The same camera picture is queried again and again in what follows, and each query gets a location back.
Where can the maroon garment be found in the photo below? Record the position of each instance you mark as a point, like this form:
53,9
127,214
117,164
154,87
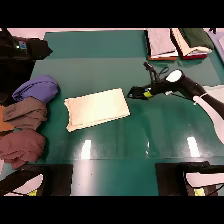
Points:
21,146

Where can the white garment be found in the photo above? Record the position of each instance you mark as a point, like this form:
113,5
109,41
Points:
215,90

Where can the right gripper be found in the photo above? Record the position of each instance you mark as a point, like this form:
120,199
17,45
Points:
141,92

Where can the grey-brown garment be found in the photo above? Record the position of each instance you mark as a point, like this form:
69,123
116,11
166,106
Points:
26,113

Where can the purple garment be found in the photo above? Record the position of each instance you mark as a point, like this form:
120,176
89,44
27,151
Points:
38,88

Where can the lavender garment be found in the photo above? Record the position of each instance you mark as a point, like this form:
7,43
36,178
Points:
218,43

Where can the cream garment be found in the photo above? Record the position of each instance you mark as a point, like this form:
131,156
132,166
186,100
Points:
96,109

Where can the red garment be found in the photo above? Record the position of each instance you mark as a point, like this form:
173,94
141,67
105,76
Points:
195,56

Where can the orange garment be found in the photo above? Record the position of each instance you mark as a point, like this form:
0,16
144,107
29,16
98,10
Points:
5,121

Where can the grey garment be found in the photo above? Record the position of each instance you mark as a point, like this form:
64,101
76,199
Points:
161,41

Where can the brown garment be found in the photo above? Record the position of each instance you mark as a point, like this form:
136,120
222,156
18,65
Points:
163,58

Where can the dark green garment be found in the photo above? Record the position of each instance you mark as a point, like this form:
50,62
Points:
198,36

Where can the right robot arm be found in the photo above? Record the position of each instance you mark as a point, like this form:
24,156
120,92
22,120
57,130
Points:
186,85

